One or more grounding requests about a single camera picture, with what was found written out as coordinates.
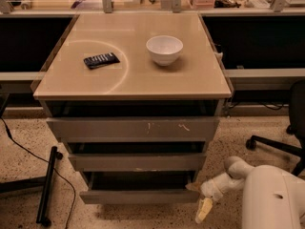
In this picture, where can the grey bottom drawer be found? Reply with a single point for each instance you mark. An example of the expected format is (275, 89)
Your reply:
(139, 188)

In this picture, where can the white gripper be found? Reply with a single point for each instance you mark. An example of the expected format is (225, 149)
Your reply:
(209, 188)

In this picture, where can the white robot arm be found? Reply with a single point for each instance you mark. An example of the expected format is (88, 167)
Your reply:
(272, 197)

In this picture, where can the grey drawer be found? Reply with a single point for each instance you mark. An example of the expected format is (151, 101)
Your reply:
(136, 163)
(139, 188)
(133, 129)

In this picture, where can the grey drawer cabinet beige top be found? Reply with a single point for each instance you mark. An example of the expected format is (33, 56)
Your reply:
(193, 85)

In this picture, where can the grey middle drawer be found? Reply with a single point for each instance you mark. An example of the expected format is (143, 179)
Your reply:
(136, 163)

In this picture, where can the long background workbench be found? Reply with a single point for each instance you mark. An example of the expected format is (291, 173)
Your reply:
(29, 27)

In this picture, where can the white ceramic bowl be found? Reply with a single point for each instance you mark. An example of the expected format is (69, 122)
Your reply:
(164, 49)

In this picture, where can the dark snack packet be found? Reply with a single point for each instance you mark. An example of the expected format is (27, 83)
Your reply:
(101, 60)

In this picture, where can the black stand base with wheels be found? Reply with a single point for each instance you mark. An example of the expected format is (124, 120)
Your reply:
(43, 182)

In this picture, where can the grey top drawer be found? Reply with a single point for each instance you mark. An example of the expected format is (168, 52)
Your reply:
(133, 129)

